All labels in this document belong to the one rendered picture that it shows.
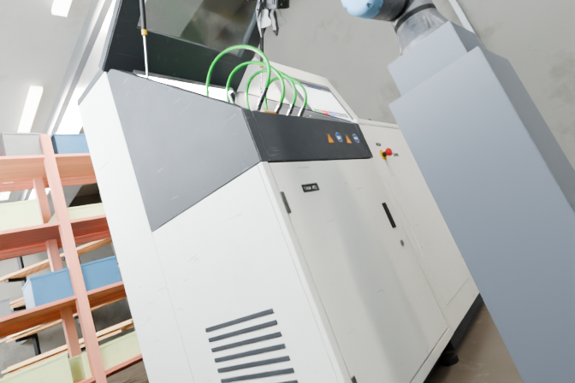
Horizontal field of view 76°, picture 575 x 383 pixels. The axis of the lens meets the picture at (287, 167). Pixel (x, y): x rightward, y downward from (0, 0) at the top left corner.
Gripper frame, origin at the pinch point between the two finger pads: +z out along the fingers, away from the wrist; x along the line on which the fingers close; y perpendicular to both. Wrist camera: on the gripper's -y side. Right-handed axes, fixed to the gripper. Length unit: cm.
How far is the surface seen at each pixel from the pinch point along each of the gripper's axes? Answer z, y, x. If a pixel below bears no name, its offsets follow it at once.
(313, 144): 31.5, 31.2, -13.0
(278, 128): 23.3, 27.8, -26.7
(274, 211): 38, 42, -45
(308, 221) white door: 43, 47, -36
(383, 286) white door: 69, 64, -19
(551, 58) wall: 23, 73, 195
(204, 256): 60, 19, -52
